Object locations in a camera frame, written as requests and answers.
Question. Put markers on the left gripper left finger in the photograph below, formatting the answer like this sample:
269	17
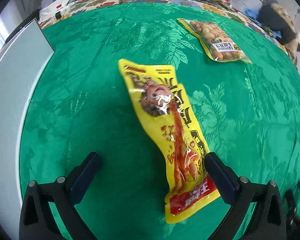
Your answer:
36	218

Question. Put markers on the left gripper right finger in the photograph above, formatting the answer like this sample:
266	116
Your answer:
268	219

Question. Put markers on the yellow chicken feet packet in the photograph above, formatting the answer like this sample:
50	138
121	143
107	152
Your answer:
166	115

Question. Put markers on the yellow peanut snack bag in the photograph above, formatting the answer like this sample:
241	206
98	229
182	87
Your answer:
218	46

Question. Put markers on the white storage box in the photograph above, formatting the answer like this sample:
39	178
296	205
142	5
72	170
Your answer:
22	62

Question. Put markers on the black bag with clothes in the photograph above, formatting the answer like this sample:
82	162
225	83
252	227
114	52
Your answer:
275	17

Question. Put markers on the blue cloth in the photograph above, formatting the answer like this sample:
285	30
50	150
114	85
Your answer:
252	15

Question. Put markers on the white plastic bag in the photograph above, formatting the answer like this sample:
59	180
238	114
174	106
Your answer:
50	11

